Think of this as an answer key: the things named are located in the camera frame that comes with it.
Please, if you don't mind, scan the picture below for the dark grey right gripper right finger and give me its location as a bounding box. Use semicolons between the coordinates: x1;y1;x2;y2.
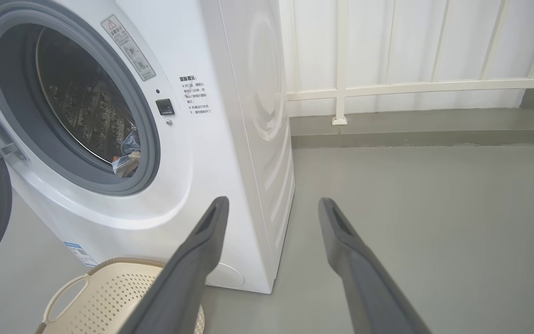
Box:
318;198;432;334

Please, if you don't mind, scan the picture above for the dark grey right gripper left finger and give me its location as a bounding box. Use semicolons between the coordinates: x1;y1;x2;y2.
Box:
119;196;229;334

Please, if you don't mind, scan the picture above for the light blue patterned garment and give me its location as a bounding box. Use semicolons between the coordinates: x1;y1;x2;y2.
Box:
112;129;141;178

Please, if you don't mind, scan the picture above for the white front-load washing machine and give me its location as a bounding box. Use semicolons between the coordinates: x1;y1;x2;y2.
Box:
0;0;295;294

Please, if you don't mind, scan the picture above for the perforated steel washer drum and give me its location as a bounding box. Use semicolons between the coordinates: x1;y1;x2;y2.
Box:
35;27;140;177

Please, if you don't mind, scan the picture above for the round white filter cover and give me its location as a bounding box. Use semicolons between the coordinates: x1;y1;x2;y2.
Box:
206;262;245;288

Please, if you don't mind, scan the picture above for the cream perforated laundry basket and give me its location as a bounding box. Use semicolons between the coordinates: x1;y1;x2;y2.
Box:
34;257;205;334

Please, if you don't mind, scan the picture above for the blue energy label sticker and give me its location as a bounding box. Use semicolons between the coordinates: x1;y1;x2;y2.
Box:
63;241;98;268

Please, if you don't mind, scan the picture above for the white metal railing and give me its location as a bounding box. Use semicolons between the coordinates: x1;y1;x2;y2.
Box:
279;0;534;126

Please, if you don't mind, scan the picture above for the grey warning sticker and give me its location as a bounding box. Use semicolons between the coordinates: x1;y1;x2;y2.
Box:
101;14;156;82

